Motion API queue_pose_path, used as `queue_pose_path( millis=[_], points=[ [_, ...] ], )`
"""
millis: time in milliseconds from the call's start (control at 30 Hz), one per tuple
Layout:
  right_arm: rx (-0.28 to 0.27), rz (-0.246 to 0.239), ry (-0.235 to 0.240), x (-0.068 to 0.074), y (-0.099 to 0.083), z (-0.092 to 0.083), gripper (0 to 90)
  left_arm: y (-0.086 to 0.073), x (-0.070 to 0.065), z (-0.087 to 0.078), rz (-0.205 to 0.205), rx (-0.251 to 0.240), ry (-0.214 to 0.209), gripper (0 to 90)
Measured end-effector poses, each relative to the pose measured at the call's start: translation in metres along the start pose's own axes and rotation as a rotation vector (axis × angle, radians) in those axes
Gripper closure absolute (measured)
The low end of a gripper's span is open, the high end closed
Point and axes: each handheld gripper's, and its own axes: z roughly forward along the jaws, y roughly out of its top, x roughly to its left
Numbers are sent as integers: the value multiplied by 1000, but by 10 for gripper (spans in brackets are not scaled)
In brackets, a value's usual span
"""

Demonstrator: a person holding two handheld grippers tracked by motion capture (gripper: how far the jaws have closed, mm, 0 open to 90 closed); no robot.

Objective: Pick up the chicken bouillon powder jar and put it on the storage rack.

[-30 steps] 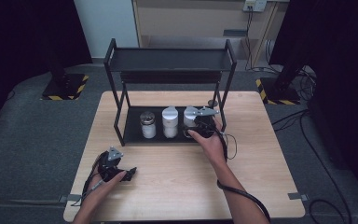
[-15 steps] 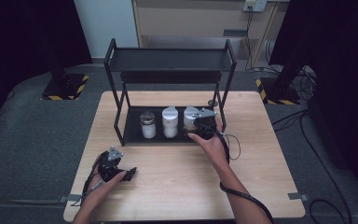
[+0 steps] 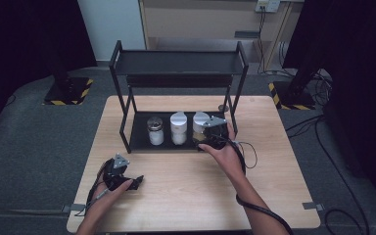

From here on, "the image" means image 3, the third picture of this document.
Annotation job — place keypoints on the black stand with striped base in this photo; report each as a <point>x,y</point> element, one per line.
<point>292,98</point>
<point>67,93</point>

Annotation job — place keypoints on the black curtain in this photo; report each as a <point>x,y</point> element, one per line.
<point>355,65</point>
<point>19,49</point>

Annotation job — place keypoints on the light wooden cabinet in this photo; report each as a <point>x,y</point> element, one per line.
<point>192,23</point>

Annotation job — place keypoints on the white-lid jar with white contents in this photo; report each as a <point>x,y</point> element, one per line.
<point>178,124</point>

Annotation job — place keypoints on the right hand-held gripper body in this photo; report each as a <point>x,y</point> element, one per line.
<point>215,130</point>

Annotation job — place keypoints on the white-lid jar with yellow contents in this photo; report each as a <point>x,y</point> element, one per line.
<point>199,120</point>

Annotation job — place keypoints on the glass shaker jar metal lid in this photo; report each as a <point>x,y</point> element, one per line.
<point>156,135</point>

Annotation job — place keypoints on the grey tape piece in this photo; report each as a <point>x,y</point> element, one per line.
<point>313,206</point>
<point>73,207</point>

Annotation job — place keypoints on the black metal rack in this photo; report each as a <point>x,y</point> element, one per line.
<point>176,62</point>

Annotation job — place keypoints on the white wall socket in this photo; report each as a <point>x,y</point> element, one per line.
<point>267,6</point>

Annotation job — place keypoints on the person's left hand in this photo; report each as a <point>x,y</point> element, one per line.
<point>107,199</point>

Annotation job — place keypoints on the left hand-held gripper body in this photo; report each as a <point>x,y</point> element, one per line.
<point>116,174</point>

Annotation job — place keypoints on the person's right hand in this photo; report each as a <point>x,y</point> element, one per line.
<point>228,160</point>

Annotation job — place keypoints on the small grey round disc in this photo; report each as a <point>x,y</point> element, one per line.
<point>223,108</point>

